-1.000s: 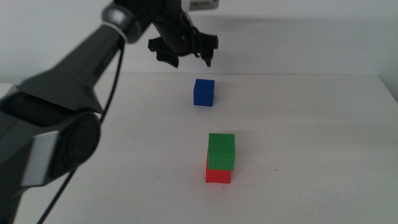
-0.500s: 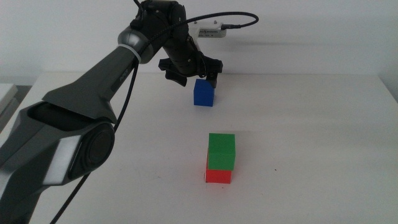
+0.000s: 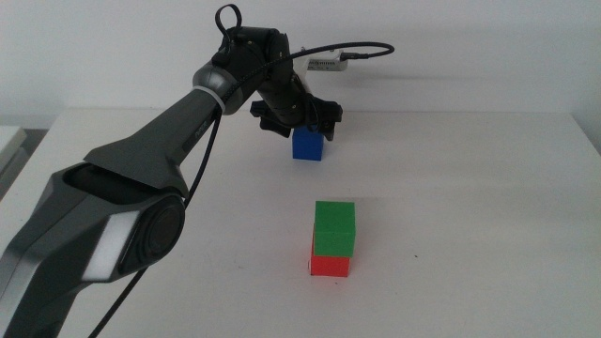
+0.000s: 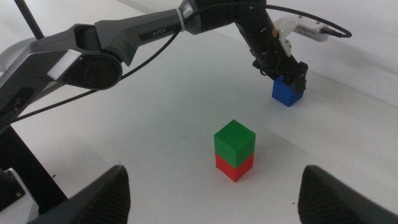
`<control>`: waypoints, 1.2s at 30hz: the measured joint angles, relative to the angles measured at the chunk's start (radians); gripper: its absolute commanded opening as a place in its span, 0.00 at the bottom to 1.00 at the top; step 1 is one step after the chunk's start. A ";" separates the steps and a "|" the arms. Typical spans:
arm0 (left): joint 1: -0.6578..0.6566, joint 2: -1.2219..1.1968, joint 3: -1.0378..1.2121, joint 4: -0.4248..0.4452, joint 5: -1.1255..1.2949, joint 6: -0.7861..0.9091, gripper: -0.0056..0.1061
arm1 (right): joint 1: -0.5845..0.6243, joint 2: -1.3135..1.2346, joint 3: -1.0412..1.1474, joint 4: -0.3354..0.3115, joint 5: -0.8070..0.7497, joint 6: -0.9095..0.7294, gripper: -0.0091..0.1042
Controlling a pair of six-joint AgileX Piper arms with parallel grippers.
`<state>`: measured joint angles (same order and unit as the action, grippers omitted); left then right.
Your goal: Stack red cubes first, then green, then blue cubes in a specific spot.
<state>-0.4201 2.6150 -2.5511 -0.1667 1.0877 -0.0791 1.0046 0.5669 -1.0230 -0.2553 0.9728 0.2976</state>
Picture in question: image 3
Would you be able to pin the green cube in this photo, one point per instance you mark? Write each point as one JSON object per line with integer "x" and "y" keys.
{"x": 334, "y": 230}

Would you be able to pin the blue cube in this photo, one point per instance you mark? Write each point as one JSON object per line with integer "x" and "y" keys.
{"x": 307, "y": 146}

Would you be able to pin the white side table top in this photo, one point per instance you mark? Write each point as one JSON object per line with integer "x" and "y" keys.
{"x": 8, "y": 141}

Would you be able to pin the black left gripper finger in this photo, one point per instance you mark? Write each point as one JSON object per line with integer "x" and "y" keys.
{"x": 276, "y": 128}
{"x": 329, "y": 130}

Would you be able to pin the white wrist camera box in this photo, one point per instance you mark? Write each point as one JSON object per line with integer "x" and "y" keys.
{"x": 326, "y": 63}

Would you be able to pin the red cube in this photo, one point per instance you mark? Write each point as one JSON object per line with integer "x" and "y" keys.
{"x": 329, "y": 266}

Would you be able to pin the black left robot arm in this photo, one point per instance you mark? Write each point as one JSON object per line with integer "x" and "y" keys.
{"x": 150, "y": 145}

